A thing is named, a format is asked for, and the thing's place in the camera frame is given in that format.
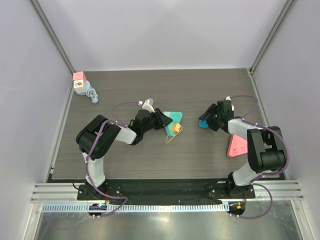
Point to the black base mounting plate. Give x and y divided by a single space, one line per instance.
164 191

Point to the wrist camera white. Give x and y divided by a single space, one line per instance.
228 98
147 105

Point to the teal triangular power socket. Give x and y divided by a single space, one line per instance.
176 117

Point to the pink white cube charger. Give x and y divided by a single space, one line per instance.
79 83

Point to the right aluminium frame post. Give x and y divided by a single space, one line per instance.
285 10

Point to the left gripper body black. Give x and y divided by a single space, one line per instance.
150 125

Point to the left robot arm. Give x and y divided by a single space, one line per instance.
97 137

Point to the slotted cable duct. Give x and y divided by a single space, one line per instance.
101 208

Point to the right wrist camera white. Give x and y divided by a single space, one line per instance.
228 98

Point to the orange charger plug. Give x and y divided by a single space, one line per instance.
175 128

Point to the pink triangular power socket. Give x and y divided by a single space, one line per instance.
237 146

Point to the left aluminium frame post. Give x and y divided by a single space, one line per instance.
51 33

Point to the blue charger plug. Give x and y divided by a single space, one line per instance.
203 124

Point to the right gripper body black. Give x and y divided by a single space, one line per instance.
213 116

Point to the aluminium front rail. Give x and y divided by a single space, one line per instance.
281 190

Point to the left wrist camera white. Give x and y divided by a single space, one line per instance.
147 105

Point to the aluminium frame post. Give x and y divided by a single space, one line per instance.
285 10
51 33

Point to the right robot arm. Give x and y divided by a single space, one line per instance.
267 152

